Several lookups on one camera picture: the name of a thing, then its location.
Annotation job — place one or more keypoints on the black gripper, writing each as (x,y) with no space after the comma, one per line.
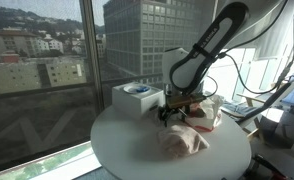
(173,110)

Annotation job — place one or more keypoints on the pink cloth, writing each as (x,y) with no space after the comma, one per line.
(182,141)

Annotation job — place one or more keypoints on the beige crumpled cloth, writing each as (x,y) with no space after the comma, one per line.
(152,116)

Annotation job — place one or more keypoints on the white square box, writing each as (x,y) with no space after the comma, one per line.
(137,101)

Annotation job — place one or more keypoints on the blue object on plate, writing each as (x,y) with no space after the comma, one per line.
(142,89)

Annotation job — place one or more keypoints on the white plastic bag red print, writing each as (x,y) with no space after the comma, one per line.
(207,116)

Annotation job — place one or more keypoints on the white small plate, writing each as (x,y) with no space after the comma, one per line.
(136,88)

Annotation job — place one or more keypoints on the dark window mullion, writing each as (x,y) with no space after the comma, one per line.
(91,50)

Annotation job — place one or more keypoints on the red black tool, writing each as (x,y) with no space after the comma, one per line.
(268,168)

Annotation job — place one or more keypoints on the tan wrist camera mount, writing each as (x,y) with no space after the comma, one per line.
(185,100)

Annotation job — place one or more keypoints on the black chair frame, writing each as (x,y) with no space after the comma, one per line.
(270,100)

